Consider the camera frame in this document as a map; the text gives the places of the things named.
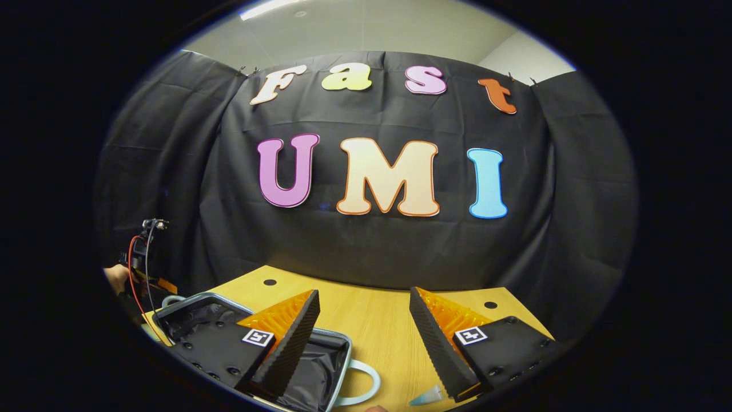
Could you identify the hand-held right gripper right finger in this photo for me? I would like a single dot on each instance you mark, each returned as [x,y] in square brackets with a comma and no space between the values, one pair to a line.
[437,343]

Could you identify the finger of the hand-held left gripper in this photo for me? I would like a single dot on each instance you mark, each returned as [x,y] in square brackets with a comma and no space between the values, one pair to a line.
[167,286]

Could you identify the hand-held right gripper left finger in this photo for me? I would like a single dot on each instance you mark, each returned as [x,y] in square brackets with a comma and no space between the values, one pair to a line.
[291,349]

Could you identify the light blue suitcase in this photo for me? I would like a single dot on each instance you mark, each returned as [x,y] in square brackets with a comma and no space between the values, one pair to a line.
[323,360]

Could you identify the pale blue pointed item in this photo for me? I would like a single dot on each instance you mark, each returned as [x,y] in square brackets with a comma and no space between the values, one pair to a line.
[428,396]

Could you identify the black backdrop cloth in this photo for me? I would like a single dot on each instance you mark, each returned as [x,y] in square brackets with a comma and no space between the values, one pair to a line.
[372,246]

